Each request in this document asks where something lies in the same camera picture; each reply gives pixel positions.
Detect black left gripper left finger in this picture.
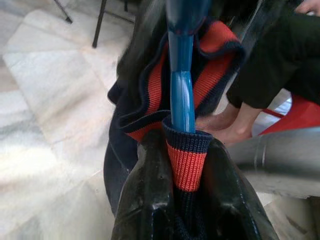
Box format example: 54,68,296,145
111,143,176,240

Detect black stool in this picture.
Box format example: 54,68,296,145
53,0,137,49

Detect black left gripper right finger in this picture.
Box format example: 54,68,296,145
204,138,280,240

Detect navy red trimmed knit garment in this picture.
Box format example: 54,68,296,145
104,0,247,240

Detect red plastic stool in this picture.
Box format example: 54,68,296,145
257,93,320,137

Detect seated person black trousers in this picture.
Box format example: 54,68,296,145
194,0,320,147

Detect blue clothes hanger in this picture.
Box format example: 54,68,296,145
164,0,213,133

